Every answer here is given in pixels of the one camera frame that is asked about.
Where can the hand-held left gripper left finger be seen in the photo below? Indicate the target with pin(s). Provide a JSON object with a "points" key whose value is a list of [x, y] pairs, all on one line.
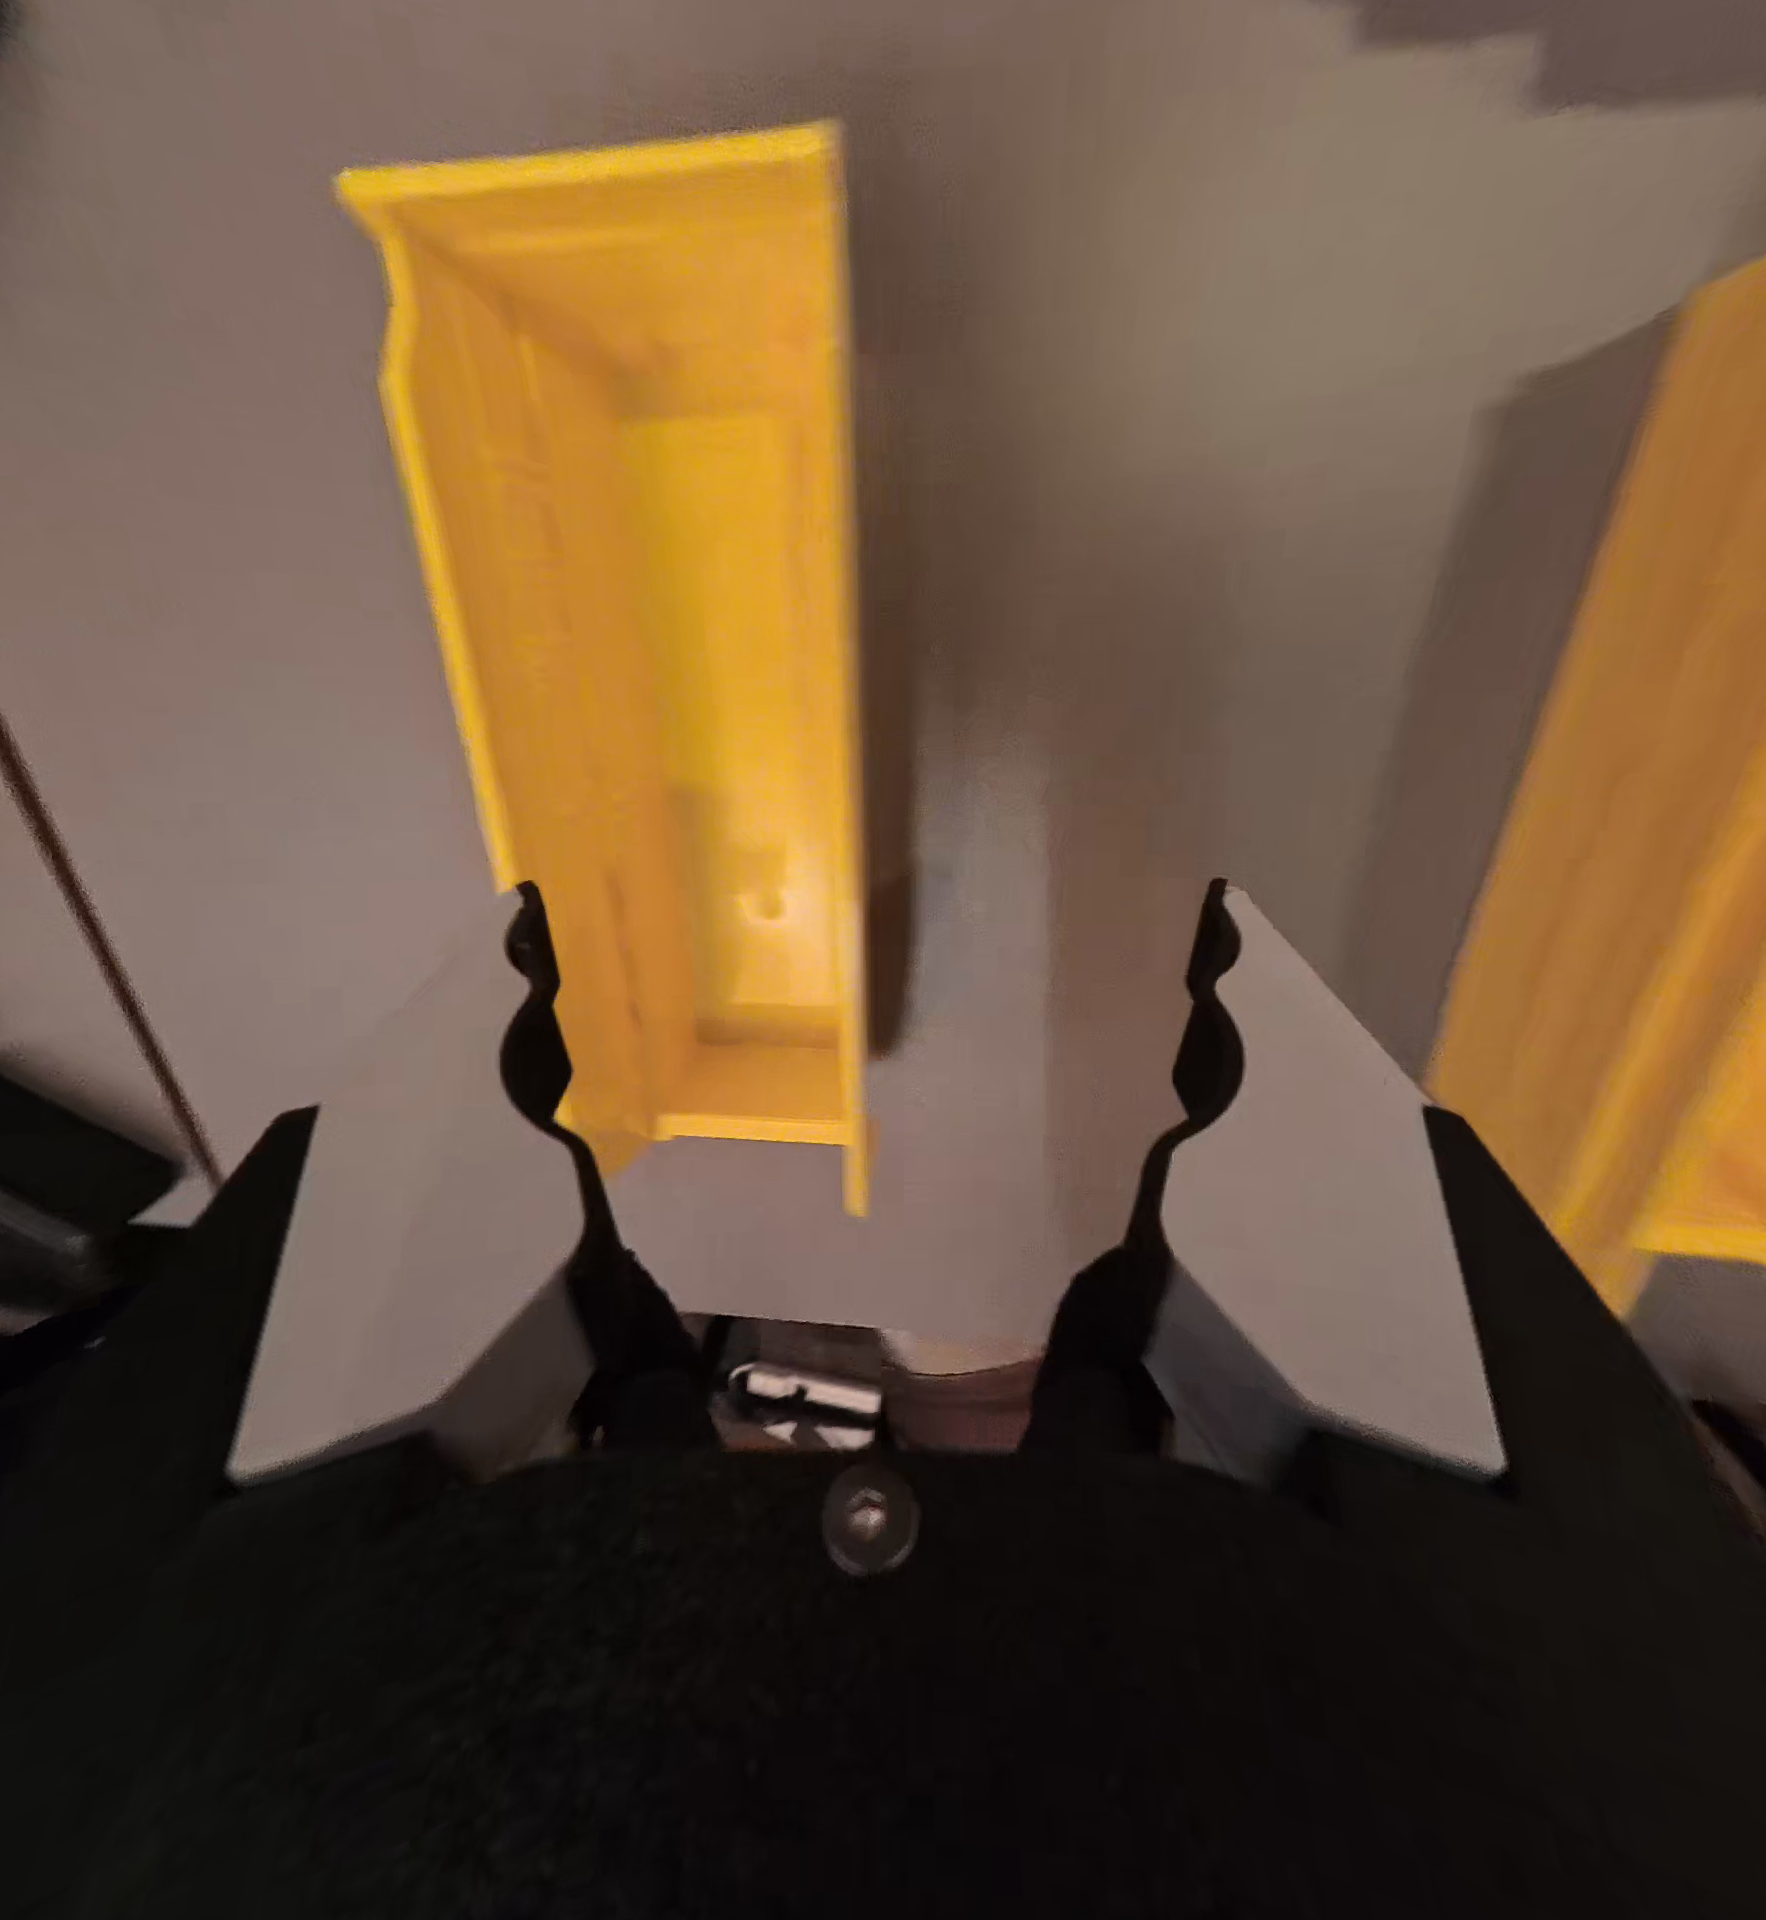
{"points": [[400, 1230]]}

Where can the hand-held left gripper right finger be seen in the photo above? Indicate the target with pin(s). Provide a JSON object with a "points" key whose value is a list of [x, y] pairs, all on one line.
{"points": [[1319, 1230]]}

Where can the yellow plastic storage bin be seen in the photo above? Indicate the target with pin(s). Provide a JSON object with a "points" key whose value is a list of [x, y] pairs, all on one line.
{"points": [[1690, 746], [718, 602]]}

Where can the grey desk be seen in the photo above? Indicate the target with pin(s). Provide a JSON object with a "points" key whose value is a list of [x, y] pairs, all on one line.
{"points": [[1122, 451]]}

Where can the black office chair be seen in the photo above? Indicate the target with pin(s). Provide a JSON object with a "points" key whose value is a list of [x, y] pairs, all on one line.
{"points": [[13, 1202]]}

